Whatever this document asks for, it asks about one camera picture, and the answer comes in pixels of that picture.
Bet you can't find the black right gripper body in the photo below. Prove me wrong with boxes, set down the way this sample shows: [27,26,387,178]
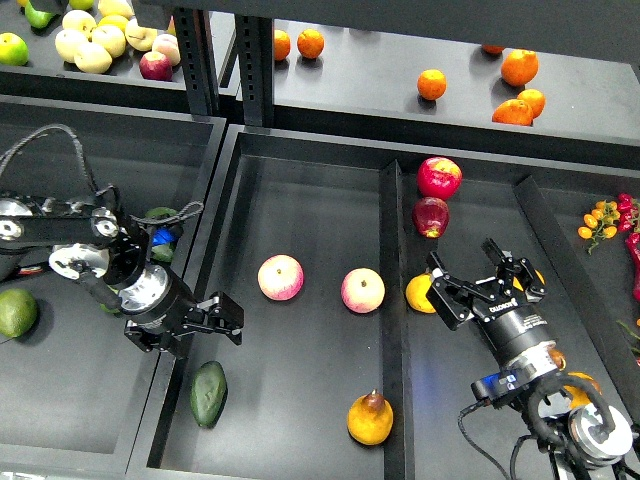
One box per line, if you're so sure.
[474,283,556,368]

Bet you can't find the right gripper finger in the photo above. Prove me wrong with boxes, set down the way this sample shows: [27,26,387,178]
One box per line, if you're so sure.
[426,251,493,330]
[482,238,546,303]

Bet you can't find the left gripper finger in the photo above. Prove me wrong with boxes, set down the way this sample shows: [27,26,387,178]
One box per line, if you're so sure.
[124,321,190,359]
[182,291,244,346]

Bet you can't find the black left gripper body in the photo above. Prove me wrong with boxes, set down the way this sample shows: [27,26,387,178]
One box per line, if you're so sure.
[117,264,197,334]

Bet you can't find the dark green avocado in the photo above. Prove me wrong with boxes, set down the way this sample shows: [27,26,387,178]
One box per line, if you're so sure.
[190,361,228,428]

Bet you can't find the yellow pear brown top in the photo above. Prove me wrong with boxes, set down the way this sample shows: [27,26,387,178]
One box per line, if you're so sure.
[346,389,394,446]

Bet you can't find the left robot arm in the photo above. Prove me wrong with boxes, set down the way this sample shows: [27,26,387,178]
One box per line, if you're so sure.
[1,124,244,358]

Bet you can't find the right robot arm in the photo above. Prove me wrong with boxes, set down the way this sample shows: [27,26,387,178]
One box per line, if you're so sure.
[425,238,639,479]

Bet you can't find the yellow pear with stem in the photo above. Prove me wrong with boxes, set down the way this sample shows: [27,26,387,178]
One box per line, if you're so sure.
[513,270,545,292]

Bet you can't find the round yellow pear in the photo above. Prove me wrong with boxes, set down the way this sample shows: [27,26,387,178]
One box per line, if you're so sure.
[405,273,436,314]

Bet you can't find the green avocado lower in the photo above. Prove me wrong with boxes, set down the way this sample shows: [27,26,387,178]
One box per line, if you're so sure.
[99,287,121,314]

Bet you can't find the yellow pear brown spot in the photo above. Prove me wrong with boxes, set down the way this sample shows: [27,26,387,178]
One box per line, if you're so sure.
[548,348,567,371]

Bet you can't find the green avocado upper right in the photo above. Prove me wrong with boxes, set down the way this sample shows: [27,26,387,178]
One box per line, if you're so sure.
[145,206,183,243]

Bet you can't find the yellow pear lower right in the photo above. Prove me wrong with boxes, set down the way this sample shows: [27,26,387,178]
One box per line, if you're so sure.
[565,372,602,409]

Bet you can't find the large light green avocado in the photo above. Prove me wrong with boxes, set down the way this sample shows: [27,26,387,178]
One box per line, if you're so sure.
[1,288,38,338]

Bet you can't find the pale yellow pear front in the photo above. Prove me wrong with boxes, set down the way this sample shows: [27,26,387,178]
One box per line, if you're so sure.
[74,42,112,74]

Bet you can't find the pale yellow pear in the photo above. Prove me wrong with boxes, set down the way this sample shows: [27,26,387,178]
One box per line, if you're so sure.
[54,29,89,64]
[74,42,112,74]
[124,18,158,52]
[92,25,127,58]

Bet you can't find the pale yellow pear right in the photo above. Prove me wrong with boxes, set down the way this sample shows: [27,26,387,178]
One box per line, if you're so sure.
[124,18,158,52]

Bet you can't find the pale yellow pear left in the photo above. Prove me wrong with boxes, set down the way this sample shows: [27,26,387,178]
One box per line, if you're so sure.
[54,29,89,64]

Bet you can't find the pale yellow pear middle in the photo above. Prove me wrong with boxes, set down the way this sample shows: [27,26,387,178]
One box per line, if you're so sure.
[92,25,127,58]

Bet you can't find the pink apple left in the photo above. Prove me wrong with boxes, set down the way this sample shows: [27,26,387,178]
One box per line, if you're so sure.
[257,254,304,301]

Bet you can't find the pink apple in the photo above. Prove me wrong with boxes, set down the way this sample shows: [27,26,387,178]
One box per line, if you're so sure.
[341,268,385,314]
[257,254,304,301]

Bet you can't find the black tray divider left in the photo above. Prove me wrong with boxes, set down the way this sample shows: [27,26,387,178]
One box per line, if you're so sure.
[379,161,415,479]

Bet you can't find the dark red apple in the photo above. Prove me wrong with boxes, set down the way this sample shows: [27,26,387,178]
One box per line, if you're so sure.
[412,197,450,239]

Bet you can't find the pink apple right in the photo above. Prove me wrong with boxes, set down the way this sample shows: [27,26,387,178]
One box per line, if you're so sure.
[341,268,385,314]

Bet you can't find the orange cherry tomato bunch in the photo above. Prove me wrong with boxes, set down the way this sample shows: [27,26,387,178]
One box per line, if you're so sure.
[577,200,620,255]

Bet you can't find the bright red apple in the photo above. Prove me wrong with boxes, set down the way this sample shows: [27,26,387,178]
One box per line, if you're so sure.
[416,157,463,201]

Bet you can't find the red chili peppers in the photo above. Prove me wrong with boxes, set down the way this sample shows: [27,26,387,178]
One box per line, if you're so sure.
[618,193,640,301]

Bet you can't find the orange front right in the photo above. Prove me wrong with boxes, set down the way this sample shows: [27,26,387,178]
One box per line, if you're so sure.
[492,99,533,126]

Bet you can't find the small orange right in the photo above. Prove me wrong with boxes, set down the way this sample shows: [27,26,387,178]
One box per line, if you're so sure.
[517,89,546,118]

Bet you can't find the large orange upper right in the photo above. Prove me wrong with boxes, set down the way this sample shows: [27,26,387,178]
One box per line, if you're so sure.
[501,49,539,87]

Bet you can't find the orange on shelf centre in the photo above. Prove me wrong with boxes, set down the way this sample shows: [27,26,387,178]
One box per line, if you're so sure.
[417,69,447,101]

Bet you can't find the orange on shelf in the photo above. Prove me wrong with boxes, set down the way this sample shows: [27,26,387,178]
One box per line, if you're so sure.
[417,69,447,101]
[297,29,325,60]

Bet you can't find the red apple on shelf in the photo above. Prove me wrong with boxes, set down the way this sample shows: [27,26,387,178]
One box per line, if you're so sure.
[139,51,173,81]

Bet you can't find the pale peach on shelf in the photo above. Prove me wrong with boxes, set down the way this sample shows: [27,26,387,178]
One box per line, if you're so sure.
[152,33,181,67]

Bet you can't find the green apple on shelf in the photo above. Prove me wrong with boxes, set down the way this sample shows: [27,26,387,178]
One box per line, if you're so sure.
[0,32,29,66]

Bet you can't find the orange on shelf left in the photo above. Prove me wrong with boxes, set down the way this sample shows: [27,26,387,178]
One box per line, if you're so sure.
[297,29,325,60]

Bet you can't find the green pepper on shelf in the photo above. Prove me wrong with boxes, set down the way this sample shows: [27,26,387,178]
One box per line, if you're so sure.
[24,1,57,30]

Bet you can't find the dark avocado by wall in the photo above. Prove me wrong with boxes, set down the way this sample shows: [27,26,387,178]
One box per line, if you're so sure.
[151,243,175,264]

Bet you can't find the orange behind post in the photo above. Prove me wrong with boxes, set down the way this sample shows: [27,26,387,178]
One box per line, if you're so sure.
[273,29,291,62]

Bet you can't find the black shelf post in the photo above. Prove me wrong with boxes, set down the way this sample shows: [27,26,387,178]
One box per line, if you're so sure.
[173,7,275,127]

